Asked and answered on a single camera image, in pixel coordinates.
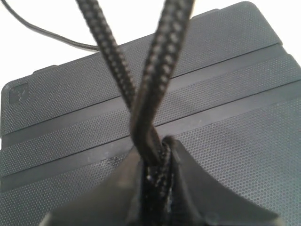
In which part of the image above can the black braided rope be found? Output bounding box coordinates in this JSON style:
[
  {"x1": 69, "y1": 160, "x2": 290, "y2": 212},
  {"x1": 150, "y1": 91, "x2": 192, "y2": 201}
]
[{"x1": 4, "y1": 0, "x2": 195, "y2": 226}]

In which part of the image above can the black plastic carrying case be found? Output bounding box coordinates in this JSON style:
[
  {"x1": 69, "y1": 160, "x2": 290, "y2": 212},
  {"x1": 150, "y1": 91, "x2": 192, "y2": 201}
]
[{"x1": 0, "y1": 1, "x2": 301, "y2": 226}]

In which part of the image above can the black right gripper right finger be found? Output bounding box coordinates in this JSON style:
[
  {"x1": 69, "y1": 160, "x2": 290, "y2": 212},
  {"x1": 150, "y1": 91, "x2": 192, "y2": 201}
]
[{"x1": 171, "y1": 141, "x2": 285, "y2": 226}]

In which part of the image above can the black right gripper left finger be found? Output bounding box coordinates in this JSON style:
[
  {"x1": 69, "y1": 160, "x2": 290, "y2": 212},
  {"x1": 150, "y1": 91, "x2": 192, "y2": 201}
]
[{"x1": 40, "y1": 150, "x2": 143, "y2": 226}]

